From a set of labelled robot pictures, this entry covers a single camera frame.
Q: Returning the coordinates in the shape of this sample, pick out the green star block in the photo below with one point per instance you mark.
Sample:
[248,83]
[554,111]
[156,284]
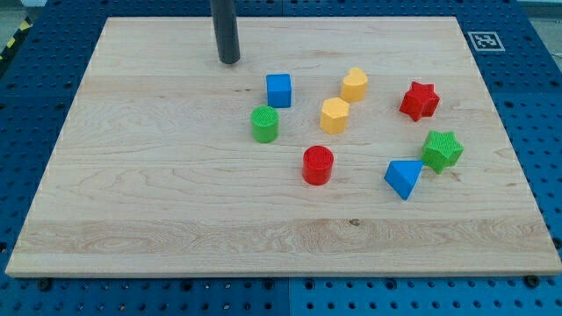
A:
[441,150]

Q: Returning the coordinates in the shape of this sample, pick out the green cylinder block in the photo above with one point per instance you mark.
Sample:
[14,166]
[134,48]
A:
[264,121]

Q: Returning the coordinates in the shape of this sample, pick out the red cylinder block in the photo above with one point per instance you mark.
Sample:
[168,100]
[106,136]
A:
[317,166]

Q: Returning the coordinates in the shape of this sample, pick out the blue cube block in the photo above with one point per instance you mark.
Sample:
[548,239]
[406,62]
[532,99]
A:
[279,90]

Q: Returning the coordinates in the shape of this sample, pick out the red star block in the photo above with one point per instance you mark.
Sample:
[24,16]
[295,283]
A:
[419,101]

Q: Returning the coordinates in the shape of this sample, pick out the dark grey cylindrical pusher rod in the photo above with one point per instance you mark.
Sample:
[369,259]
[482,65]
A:
[226,30]

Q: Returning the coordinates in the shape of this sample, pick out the yellow black hazard tape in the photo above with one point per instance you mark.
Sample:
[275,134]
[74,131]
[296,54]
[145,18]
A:
[15,42]

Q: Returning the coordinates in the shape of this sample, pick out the white fiducial marker tag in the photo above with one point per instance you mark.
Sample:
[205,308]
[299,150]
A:
[485,41]

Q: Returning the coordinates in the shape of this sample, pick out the yellow heart block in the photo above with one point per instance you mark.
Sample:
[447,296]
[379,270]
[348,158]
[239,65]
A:
[354,85]

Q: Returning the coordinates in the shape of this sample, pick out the blue triangle block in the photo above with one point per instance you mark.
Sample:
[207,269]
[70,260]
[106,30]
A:
[402,176]

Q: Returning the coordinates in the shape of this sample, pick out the yellow hexagon block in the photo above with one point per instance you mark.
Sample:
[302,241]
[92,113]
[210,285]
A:
[334,115]

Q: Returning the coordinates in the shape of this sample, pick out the light wooden board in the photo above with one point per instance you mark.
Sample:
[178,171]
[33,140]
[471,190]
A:
[156,173]

